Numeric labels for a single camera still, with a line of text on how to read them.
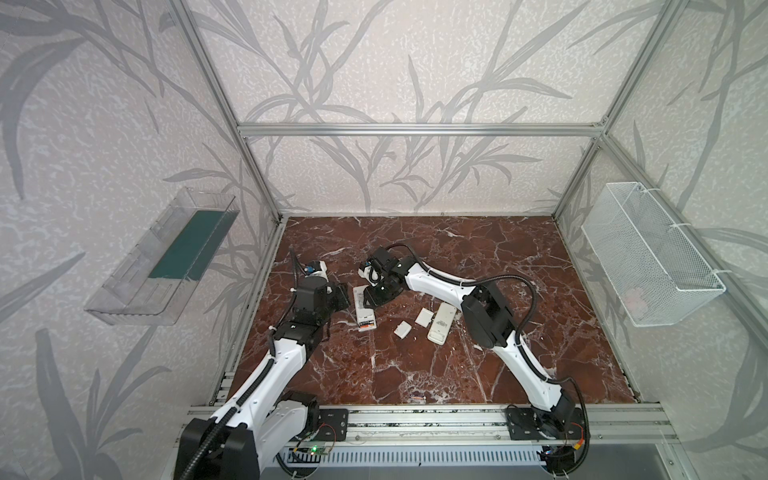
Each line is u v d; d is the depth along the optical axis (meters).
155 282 0.63
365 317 0.91
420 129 0.95
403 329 0.91
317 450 0.71
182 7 0.70
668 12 0.71
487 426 0.75
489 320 0.60
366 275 0.89
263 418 0.45
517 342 0.61
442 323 0.90
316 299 0.65
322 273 0.75
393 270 0.75
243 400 0.44
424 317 0.94
